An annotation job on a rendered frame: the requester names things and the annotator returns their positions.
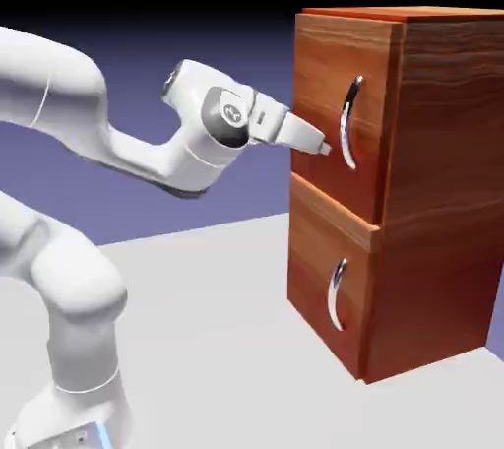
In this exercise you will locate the wooden cabinet door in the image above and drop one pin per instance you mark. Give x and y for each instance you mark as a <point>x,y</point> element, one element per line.
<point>327,102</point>
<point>315,260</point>

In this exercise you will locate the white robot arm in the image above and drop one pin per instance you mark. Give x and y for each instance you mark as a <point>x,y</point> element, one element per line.
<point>75,102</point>

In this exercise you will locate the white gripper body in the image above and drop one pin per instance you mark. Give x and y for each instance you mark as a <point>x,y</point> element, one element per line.
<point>300,132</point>

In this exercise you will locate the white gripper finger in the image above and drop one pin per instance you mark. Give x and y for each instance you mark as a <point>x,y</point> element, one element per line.
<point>325,148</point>

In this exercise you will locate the reddish wooden cabinet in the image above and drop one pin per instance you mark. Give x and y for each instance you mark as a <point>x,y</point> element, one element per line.
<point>441,197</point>

